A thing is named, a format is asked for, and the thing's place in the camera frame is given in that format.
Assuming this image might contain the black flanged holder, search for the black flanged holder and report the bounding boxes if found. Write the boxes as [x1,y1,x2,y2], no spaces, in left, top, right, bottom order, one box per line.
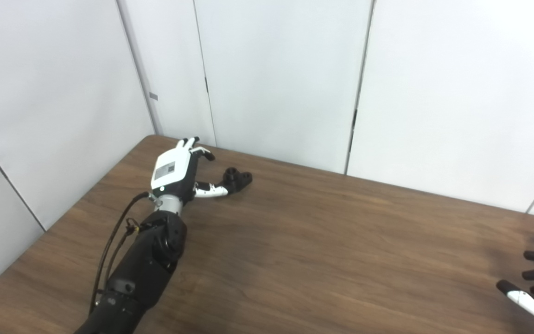
[221,167,253,194]

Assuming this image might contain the thin left wrist wires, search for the thin left wrist wires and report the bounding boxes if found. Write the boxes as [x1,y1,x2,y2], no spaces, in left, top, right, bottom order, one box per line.
[126,218,145,237]

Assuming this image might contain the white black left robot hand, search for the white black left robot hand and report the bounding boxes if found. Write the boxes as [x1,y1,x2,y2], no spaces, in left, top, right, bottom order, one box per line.
[150,136,229,205]

